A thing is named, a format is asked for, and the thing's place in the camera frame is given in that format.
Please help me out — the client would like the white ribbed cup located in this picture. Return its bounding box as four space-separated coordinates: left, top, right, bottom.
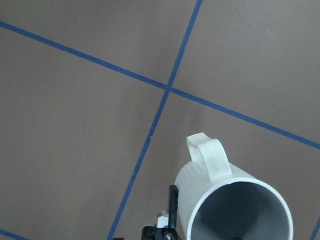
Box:
175 132 294 240

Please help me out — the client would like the brown table mat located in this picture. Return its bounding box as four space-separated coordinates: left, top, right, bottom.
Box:
0 0 320 240

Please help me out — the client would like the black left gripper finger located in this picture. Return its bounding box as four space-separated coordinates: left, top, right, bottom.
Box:
141 185 181 240

